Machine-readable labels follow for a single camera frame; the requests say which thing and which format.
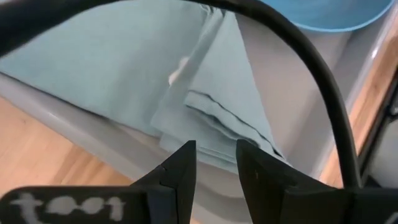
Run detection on black aluminium table frame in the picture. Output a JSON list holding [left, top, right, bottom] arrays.
[[356, 65, 398, 187]]

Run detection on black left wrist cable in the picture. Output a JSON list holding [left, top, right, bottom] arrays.
[[0, 0, 363, 189]]

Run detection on light blue plate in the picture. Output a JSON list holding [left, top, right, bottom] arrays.
[[261, 0, 396, 33]]

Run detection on teal cloth napkin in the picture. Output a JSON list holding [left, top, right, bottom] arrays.
[[0, 0, 292, 175]]

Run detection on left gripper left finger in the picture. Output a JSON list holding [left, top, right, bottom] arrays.
[[0, 140, 197, 224]]

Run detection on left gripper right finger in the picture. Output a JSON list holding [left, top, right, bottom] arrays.
[[236, 139, 398, 224]]

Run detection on grey plastic tray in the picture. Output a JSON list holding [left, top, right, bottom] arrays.
[[0, 0, 398, 224]]

